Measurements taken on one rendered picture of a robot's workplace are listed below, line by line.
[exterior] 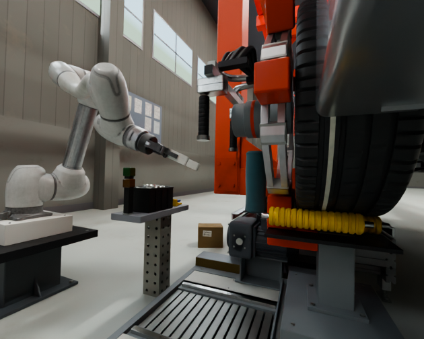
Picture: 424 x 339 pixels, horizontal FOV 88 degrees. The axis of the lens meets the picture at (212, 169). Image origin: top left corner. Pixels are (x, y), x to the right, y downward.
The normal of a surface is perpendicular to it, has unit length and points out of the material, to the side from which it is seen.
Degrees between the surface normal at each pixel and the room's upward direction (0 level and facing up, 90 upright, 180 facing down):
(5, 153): 90
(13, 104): 90
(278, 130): 90
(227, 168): 90
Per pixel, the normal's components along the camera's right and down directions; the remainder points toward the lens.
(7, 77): 0.91, 0.01
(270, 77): -0.38, -0.03
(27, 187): 0.65, -0.02
